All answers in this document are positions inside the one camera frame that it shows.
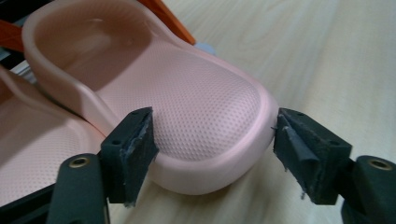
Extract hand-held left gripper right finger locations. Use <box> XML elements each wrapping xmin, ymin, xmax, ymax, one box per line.
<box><xmin>273</xmin><ymin>106</ymin><xmax>355</xmax><ymax>206</ymax></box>

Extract pink rubber slipper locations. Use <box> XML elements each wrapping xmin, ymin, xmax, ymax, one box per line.
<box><xmin>21</xmin><ymin>0</ymin><xmax>280</xmax><ymax>197</ymax></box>
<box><xmin>0</xmin><ymin>64</ymin><xmax>107</xmax><ymax>208</ymax></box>

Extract white shoe rack orange posts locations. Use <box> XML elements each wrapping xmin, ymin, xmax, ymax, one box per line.
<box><xmin>0</xmin><ymin>0</ymin><xmax>217</xmax><ymax>84</ymax></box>

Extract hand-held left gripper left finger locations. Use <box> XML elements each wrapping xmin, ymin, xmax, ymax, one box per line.
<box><xmin>99</xmin><ymin>105</ymin><xmax>160</xmax><ymax>208</ymax></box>

